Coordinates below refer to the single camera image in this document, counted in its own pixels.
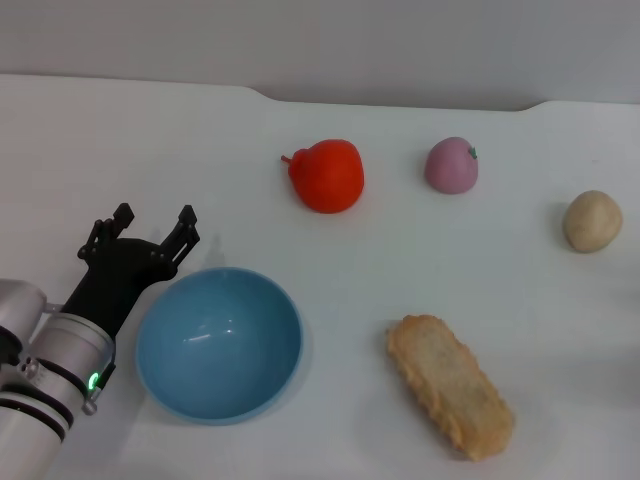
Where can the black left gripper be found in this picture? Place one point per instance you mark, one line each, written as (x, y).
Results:
(115, 280)

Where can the blue bowl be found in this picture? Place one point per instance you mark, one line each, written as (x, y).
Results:
(220, 345)

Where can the long toasted bread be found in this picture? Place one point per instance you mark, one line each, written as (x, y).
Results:
(450, 385)

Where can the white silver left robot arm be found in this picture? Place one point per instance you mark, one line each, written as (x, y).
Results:
(30, 400)

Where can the red toy pear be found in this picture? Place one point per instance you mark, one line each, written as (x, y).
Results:
(327, 177)

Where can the pink toy peach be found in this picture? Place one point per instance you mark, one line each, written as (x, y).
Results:
(451, 166)

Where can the beige toy potato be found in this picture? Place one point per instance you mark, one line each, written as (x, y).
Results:
(592, 222)

